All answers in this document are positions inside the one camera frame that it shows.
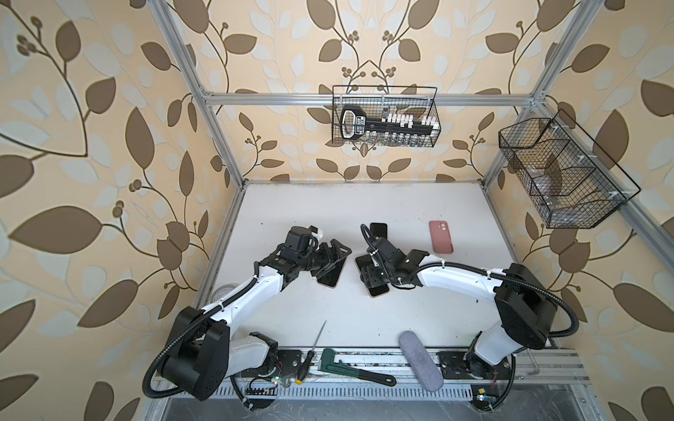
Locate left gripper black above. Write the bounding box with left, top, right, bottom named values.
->
left=296, top=238, right=352, bottom=275

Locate pink phone case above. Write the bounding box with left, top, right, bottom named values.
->
left=428, top=220, right=454, bottom=254

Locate blue phone black screen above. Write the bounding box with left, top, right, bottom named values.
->
left=370, top=223, right=388, bottom=239

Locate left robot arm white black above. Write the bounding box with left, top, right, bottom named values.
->
left=141, top=226, right=352, bottom=401

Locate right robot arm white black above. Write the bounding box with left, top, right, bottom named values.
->
left=356, top=238, right=579, bottom=412

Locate middle phone in pink case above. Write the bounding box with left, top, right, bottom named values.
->
left=355, top=255, right=390, bottom=298

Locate phone in pink case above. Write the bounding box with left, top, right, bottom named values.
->
left=355, top=255, right=390, bottom=298
left=316, top=260, right=346, bottom=288

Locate left phone in pink case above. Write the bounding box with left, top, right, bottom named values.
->
left=316, top=260, right=346, bottom=288

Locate white tape roll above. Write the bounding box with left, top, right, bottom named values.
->
left=211, top=284, right=238, bottom=303

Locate grey oblong pouch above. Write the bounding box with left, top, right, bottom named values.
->
left=398, top=331, right=444, bottom=392

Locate green pipe wrench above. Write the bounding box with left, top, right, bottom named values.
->
left=319, top=348, right=397, bottom=387

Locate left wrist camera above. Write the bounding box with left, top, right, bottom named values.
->
left=308, top=226, right=323, bottom=240

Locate screwdriver black yellow handle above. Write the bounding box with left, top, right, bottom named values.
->
left=295, top=321, right=326, bottom=385

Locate black socket set rail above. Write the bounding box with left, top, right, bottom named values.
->
left=337, top=105, right=441, bottom=140

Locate black wire basket back wall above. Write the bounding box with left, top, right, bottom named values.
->
left=331, top=84, right=442, bottom=148

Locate black wire basket wall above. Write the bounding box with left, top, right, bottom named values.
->
left=498, top=110, right=642, bottom=229
left=331, top=84, right=442, bottom=148

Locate black wire basket right wall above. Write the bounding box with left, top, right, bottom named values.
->
left=498, top=110, right=642, bottom=229

